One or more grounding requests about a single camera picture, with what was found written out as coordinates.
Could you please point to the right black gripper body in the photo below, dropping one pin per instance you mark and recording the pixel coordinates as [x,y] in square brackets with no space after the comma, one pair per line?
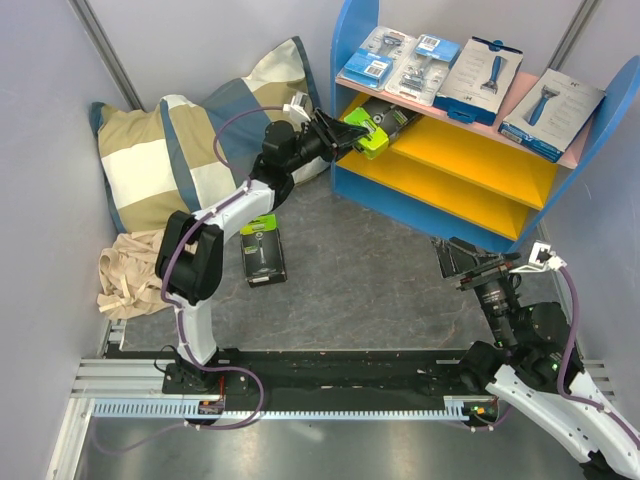
[485,276]

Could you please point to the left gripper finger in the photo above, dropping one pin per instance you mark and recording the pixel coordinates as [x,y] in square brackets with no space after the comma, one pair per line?
[346,142]
[331,126]

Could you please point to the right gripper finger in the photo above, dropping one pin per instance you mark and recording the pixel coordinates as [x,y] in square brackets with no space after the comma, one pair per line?
[464,253]
[447,267]

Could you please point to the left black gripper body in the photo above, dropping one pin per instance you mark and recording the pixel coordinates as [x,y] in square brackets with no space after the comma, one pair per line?
[324,142]

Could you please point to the black green razor box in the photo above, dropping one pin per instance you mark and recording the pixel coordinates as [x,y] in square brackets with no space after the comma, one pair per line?
[384,121]
[262,253]

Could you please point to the blue Gillette razor blister pack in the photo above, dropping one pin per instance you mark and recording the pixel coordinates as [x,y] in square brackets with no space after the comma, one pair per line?
[378,57]

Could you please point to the Harry's razor pack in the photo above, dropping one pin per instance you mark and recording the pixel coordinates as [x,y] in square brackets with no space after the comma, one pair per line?
[478,81]
[551,115]

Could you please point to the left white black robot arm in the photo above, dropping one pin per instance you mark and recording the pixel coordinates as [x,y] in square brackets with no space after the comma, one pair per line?
[190,259]

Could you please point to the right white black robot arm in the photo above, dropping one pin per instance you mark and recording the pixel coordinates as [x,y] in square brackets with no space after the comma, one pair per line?
[533,364]

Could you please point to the colourful wooden shelf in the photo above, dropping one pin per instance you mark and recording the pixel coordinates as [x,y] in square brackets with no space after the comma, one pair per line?
[450,179]

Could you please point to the checked blue beige pillow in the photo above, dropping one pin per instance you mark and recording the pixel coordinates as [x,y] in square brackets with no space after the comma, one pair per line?
[184,156]

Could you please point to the beige crumpled cloth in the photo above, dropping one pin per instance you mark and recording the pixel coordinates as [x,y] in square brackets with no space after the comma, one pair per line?
[130,286]

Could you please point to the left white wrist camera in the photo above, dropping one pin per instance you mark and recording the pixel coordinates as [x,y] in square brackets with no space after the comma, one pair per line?
[296,108]

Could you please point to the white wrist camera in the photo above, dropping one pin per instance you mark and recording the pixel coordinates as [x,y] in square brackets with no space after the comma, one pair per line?
[296,108]
[542,258]

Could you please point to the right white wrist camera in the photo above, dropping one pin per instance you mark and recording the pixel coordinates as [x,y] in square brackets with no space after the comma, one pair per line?
[542,258]

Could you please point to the grey slotted cable duct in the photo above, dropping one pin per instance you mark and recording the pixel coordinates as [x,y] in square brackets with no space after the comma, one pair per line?
[452,409]

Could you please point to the aluminium frame rail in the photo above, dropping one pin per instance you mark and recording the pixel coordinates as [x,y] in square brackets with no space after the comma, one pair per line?
[113,429]

